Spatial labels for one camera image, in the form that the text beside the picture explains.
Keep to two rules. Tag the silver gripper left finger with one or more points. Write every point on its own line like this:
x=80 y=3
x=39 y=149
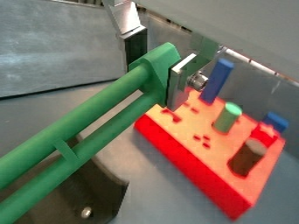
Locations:
x=131 y=33

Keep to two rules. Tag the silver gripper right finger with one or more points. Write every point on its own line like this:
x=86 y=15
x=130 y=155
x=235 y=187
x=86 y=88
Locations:
x=186 y=72

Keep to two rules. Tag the green three prong object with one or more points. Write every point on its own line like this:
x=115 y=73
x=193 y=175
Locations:
x=147 y=77

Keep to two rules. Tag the red peg board block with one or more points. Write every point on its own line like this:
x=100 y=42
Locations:
x=183 y=135

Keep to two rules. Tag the black curved fixture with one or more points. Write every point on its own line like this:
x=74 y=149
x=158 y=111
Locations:
x=86 y=199

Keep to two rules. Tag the tall blue rectangular peg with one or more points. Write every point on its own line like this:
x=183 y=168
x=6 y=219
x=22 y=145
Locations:
x=218 y=77

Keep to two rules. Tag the green cylinder peg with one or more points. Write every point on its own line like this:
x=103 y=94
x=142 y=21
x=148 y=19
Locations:
x=229 y=115

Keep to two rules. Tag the short blue rounded peg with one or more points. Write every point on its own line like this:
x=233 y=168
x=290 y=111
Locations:
x=277 y=121

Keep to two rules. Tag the red star peg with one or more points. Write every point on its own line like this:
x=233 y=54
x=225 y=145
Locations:
x=265 y=134

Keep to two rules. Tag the dark brown hexagonal peg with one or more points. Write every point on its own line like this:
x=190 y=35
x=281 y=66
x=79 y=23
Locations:
x=247 y=157

